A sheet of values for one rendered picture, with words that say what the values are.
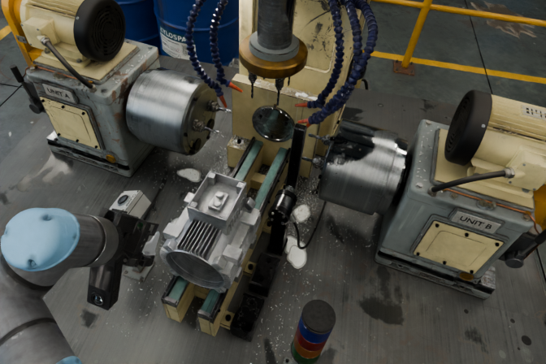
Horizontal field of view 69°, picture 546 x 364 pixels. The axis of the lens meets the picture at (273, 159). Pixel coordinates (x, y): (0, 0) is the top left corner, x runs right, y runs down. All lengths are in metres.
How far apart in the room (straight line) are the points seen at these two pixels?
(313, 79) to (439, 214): 0.56
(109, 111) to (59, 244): 0.78
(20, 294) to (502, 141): 0.94
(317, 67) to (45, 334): 1.02
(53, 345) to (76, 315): 0.71
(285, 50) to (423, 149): 0.45
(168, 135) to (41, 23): 0.45
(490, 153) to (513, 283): 0.55
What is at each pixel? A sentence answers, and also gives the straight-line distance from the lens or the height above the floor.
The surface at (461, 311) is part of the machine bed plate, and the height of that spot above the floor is 0.80.
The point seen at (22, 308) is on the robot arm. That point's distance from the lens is 0.59.
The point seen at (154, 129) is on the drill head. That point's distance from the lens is 1.24.
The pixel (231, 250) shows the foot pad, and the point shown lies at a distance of 0.95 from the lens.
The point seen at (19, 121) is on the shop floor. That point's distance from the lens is 3.17.
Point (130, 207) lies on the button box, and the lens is 1.05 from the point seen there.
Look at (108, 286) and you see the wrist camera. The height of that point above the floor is 1.26.
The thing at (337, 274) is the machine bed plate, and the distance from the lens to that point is 1.26.
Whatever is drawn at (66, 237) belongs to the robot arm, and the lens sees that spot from 0.56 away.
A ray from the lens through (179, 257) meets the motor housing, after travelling 1.07.
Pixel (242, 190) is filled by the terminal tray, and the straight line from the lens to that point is 0.96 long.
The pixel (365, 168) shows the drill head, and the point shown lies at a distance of 1.08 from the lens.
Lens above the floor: 1.91
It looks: 48 degrees down
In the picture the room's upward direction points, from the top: 5 degrees clockwise
